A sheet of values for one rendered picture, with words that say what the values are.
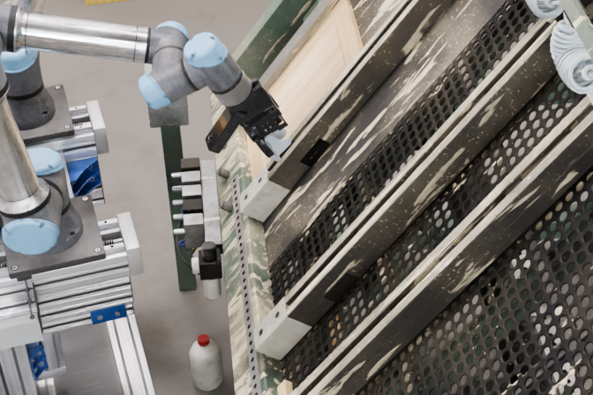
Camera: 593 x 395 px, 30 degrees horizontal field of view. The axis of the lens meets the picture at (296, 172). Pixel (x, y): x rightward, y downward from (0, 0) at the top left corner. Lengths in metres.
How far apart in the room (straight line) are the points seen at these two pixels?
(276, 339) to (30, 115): 0.95
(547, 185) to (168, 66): 0.77
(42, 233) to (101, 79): 2.64
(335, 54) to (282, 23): 0.46
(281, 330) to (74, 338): 1.23
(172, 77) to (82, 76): 2.87
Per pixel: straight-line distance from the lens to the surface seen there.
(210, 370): 3.57
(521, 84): 2.13
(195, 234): 3.09
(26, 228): 2.41
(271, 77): 3.12
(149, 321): 3.87
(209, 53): 2.15
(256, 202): 2.82
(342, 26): 2.92
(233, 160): 3.07
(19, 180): 2.36
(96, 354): 3.52
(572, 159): 1.93
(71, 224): 2.63
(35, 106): 3.00
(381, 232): 2.30
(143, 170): 4.47
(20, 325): 2.62
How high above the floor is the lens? 2.82
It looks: 40 degrees down
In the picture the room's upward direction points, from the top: 1 degrees counter-clockwise
